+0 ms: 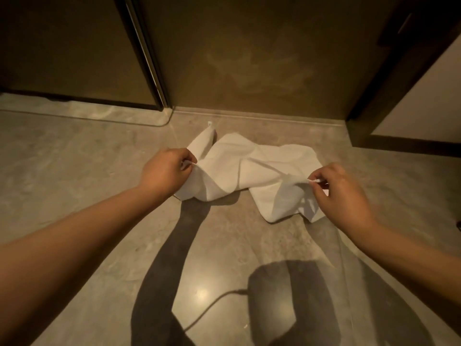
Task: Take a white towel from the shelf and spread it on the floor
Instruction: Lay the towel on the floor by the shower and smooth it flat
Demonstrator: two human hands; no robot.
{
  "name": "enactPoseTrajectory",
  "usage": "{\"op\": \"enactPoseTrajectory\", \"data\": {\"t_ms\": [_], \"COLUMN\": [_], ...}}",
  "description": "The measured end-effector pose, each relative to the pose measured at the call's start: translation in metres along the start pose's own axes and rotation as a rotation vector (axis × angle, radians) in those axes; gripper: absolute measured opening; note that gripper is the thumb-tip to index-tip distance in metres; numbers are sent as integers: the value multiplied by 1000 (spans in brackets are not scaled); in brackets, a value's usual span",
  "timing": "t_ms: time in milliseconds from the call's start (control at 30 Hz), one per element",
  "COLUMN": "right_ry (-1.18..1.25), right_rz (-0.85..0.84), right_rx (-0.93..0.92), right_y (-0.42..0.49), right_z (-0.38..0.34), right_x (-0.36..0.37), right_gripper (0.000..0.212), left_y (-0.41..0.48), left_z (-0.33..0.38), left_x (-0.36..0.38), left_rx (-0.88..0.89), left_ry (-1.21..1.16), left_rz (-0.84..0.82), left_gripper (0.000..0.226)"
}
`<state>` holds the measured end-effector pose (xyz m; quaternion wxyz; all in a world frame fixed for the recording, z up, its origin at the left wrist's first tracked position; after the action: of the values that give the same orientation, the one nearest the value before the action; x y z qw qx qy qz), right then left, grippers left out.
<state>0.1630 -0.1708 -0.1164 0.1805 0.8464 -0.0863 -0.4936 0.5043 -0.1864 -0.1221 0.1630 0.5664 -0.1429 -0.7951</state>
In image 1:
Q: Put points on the person's right hand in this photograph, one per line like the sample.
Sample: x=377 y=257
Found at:
x=345 y=201

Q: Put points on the person's left hand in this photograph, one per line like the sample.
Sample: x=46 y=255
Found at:
x=165 y=172

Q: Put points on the small white towel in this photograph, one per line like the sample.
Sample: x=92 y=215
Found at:
x=245 y=165

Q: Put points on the person's right forearm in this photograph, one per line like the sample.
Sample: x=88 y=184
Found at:
x=414 y=263

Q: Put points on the person's left forearm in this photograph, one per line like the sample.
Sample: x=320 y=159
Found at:
x=72 y=255

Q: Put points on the bronze glass shower door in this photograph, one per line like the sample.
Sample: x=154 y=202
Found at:
x=270 y=61
x=72 y=50

